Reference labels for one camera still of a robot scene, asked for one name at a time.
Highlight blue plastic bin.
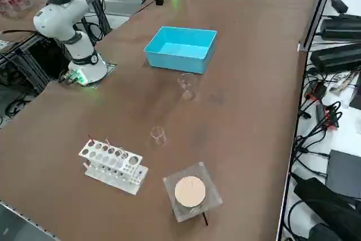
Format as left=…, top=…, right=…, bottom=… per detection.
left=143, top=25, right=218, bottom=75

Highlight large glass beaker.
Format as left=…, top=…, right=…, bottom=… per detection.
left=177, top=73, right=197, bottom=101

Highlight small glass beaker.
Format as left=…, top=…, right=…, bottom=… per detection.
left=150, top=126, right=168, bottom=147

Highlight clear glass test tube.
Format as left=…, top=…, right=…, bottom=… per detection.
left=116, top=147, right=130, bottom=170

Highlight black power adapter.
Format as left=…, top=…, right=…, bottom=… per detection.
left=330, top=0, right=349, bottom=14

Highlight black power supply brick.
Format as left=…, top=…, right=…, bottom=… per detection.
left=320, top=14, right=361, bottom=41
left=310, top=42, right=361, bottom=74

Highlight white test tube rack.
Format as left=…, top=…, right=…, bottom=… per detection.
left=78, top=138, right=149, bottom=196

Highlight red and black device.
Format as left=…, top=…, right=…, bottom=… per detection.
left=306, top=80, right=328, bottom=101
left=315, top=104, right=341, bottom=130

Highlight small circuit board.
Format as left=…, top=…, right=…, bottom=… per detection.
left=329, top=73, right=356, bottom=95

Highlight black flat box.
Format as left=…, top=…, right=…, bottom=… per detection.
left=326, top=149, right=361, bottom=199

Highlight black fabric bag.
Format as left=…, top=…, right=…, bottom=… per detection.
left=293, top=177, right=361, bottom=241

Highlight aluminium profile post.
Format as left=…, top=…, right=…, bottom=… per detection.
left=298, top=0, right=339, bottom=52

